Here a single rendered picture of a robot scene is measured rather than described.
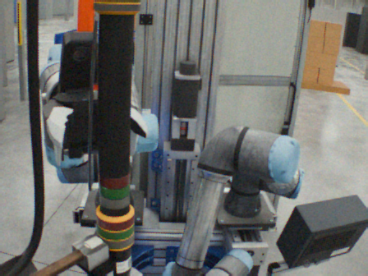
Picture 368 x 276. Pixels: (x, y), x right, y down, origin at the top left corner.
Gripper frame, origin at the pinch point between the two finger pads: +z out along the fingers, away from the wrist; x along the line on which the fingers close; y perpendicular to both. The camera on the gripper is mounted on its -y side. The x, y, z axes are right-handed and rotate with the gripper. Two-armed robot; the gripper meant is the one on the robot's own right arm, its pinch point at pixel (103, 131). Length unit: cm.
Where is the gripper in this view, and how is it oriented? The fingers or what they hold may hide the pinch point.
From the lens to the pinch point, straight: 39.6
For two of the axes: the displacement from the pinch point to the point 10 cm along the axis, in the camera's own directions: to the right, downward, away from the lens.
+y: -0.7, 9.2, 3.8
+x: -8.9, 1.1, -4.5
